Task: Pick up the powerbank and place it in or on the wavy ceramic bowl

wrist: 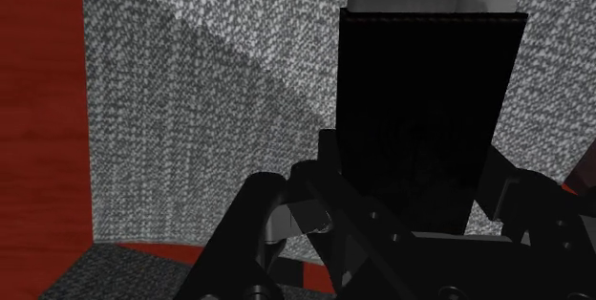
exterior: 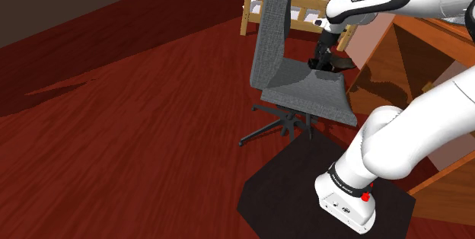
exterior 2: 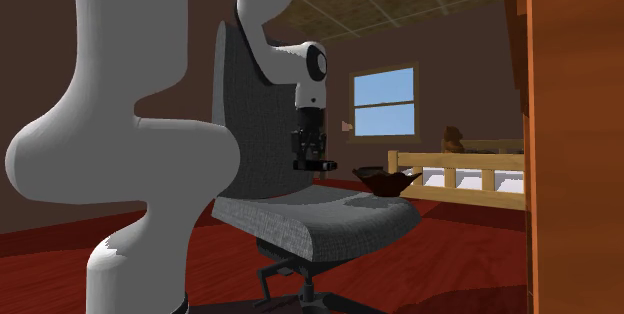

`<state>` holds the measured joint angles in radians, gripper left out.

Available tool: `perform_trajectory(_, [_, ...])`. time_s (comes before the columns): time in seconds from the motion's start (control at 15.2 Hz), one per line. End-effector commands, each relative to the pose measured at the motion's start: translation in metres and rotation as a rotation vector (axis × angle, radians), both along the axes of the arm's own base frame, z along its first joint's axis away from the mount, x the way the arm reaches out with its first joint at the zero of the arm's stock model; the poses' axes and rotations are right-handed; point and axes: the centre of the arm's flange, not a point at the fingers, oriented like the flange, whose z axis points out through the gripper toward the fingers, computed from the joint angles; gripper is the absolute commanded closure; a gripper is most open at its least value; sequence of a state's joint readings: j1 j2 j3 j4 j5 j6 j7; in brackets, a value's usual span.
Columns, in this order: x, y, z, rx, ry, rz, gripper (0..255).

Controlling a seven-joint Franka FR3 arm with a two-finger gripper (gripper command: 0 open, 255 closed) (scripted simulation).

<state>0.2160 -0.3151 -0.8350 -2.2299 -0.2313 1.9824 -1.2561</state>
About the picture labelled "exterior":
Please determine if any dark robot stand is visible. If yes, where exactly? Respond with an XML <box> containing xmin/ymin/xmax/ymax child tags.
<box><xmin>236</xmin><ymin>129</ymin><xmax>417</xmax><ymax>239</ymax></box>

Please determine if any grey office chair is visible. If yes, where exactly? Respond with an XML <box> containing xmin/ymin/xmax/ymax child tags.
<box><xmin>238</xmin><ymin>0</ymin><xmax>359</xmax><ymax>148</ymax></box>

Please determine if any orange-brown wooden desk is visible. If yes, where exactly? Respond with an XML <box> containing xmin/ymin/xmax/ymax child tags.
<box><xmin>346</xmin><ymin>11</ymin><xmax>475</xmax><ymax>228</ymax></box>

